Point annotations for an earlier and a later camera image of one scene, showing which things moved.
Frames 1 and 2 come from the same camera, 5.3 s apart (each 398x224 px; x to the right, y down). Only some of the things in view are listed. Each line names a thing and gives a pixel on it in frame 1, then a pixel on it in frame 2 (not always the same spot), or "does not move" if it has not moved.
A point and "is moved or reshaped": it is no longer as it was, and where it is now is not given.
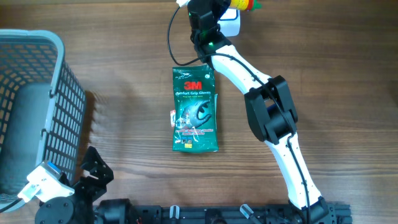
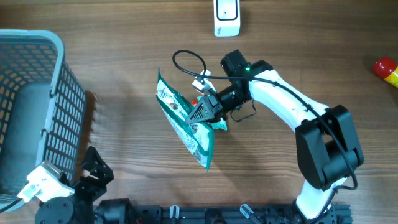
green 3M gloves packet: [193, 100] is moved or reshaped
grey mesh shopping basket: [43, 111] does not move
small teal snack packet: [216, 102] is moved or reshaped
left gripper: [101, 170] does not move
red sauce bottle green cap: [246, 5] to [387, 69]
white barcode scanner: [229, 23] does not move
